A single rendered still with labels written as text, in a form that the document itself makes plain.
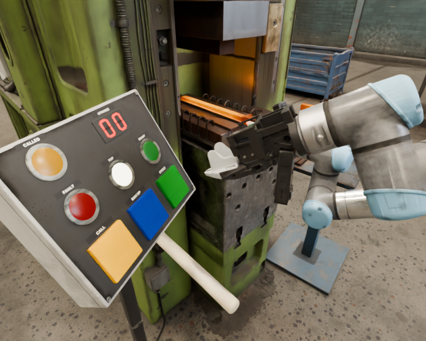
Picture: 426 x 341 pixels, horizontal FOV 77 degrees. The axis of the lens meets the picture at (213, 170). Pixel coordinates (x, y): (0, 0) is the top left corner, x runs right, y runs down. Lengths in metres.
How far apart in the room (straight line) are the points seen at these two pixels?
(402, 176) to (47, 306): 1.70
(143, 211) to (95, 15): 0.48
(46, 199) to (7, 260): 1.73
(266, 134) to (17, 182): 0.37
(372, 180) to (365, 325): 1.34
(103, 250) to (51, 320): 1.29
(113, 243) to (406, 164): 0.45
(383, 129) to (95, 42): 0.65
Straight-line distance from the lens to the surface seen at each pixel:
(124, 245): 0.51
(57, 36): 1.15
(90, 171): 0.50
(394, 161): 0.43
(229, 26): 0.85
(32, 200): 0.45
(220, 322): 1.55
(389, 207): 0.44
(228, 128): 0.95
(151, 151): 0.60
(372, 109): 0.43
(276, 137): 0.47
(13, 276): 2.06
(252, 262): 1.57
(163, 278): 1.25
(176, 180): 0.63
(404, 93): 0.43
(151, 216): 0.55
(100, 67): 0.80
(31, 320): 1.81
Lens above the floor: 1.37
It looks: 32 degrees down
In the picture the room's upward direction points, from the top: straight up
